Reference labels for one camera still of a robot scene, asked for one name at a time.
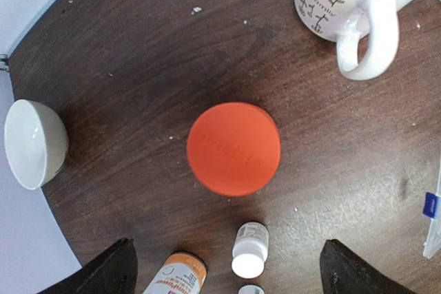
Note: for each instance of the grey-capped orange label bottle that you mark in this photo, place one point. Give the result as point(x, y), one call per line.
point(181, 273)

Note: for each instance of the yellow-lined patterned mug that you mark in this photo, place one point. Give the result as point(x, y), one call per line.
point(366, 32)

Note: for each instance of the clear plastic pill organizer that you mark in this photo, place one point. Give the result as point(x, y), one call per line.
point(432, 210)

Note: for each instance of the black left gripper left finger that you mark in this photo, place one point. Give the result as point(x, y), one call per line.
point(113, 271)

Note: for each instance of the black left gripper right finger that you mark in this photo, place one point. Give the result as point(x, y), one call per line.
point(343, 271)

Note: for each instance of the small white pill bottle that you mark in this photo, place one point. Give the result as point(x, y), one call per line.
point(251, 289)

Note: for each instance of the white ceramic bowl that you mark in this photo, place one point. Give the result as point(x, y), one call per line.
point(36, 143)

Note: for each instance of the orange pill bottle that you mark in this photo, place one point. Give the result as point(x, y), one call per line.
point(234, 149)

